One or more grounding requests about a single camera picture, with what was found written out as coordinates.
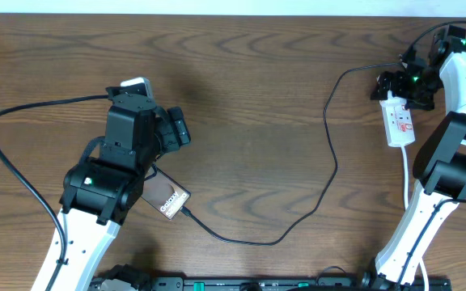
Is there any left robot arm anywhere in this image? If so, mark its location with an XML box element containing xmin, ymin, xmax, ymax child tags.
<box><xmin>32</xmin><ymin>78</ymin><xmax>191</xmax><ymax>290</ymax></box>

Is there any black charging cable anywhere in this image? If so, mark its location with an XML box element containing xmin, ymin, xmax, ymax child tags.
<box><xmin>180</xmin><ymin>61</ymin><xmax>404</xmax><ymax>247</ymax></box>

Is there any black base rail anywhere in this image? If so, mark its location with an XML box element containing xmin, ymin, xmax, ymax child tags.
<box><xmin>89</xmin><ymin>264</ymin><xmax>452</xmax><ymax>291</ymax></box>

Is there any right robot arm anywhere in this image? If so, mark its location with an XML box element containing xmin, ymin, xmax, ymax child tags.
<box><xmin>359</xmin><ymin>20</ymin><xmax>466</xmax><ymax>290</ymax></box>

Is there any white power strip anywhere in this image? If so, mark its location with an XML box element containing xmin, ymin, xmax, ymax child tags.
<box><xmin>379</xmin><ymin>91</ymin><xmax>415</xmax><ymax>148</ymax></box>

